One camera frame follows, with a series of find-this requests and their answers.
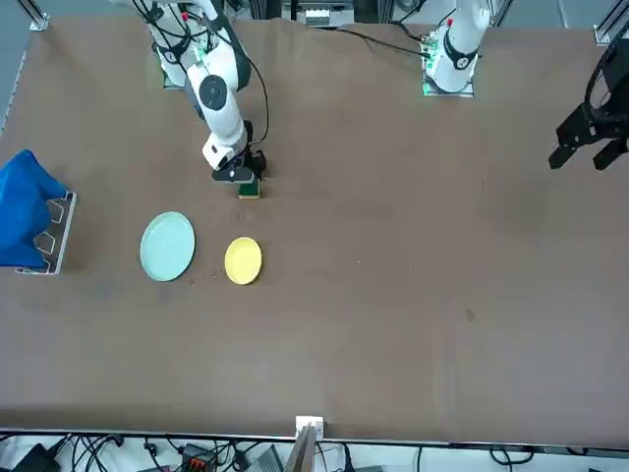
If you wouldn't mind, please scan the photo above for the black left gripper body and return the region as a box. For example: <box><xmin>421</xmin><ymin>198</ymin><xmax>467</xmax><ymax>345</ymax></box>
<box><xmin>600</xmin><ymin>41</ymin><xmax>629</xmax><ymax>118</ymax></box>

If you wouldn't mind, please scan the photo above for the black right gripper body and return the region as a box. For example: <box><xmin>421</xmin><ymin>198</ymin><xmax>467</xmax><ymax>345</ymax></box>
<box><xmin>240</xmin><ymin>149</ymin><xmax>269</xmax><ymax>181</ymax></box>

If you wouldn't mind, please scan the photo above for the green and yellow sponge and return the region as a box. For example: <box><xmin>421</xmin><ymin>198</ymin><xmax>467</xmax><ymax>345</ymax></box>
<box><xmin>238</xmin><ymin>177</ymin><xmax>263</xmax><ymax>201</ymax></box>

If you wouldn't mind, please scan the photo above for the small yellow dish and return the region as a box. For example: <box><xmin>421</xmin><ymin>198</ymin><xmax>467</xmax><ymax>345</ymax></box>
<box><xmin>224</xmin><ymin>236</ymin><xmax>264</xmax><ymax>286</ymax></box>

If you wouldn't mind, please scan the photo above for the pale green round plate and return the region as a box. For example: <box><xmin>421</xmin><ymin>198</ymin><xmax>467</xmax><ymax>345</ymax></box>
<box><xmin>139</xmin><ymin>210</ymin><xmax>198</xmax><ymax>283</ymax></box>

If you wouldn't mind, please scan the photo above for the white power strip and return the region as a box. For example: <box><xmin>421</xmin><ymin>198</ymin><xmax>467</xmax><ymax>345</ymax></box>
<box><xmin>304</xmin><ymin>7</ymin><xmax>331</xmax><ymax>29</ymax></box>

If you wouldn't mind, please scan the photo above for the silver metal rack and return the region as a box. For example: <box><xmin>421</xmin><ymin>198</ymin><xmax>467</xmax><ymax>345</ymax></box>
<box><xmin>14</xmin><ymin>191</ymin><xmax>79</xmax><ymax>275</ymax></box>

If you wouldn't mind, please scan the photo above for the blue cloth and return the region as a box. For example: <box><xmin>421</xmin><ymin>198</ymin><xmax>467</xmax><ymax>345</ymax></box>
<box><xmin>0</xmin><ymin>149</ymin><xmax>68</xmax><ymax>269</ymax></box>

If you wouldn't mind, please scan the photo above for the black box with red ports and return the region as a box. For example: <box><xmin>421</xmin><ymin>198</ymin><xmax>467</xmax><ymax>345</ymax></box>
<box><xmin>179</xmin><ymin>442</ymin><xmax>220</xmax><ymax>472</ymax></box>

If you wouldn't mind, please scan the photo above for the black power adapter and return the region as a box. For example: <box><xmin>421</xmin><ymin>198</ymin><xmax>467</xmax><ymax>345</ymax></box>
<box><xmin>9</xmin><ymin>442</ymin><xmax>58</xmax><ymax>472</ymax></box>

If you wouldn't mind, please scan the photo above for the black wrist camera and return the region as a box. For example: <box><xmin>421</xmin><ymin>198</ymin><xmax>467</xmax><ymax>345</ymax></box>
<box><xmin>211</xmin><ymin>165</ymin><xmax>257</xmax><ymax>185</ymax></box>

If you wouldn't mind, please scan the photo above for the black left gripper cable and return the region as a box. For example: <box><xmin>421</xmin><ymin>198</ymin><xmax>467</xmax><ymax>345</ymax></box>
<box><xmin>584</xmin><ymin>46</ymin><xmax>629</xmax><ymax>122</ymax></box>

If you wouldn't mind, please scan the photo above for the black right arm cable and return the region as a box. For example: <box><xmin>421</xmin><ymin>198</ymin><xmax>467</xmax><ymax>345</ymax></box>
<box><xmin>130</xmin><ymin>0</ymin><xmax>270</xmax><ymax>154</ymax></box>

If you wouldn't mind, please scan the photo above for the black left base cable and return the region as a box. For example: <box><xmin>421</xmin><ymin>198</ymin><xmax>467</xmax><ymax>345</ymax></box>
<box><xmin>314</xmin><ymin>23</ymin><xmax>429</xmax><ymax>61</ymax></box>

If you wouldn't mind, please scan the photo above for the white post foot bracket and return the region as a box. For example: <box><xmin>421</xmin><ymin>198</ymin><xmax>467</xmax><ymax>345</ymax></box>
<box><xmin>294</xmin><ymin>415</ymin><xmax>325</xmax><ymax>439</ymax></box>

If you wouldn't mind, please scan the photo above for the aluminium camera post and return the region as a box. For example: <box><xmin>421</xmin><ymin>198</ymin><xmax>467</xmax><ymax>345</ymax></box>
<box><xmin>286</xmin><ymin>425</ymin><xmax>315</xmax><ymax>472</ymax></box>

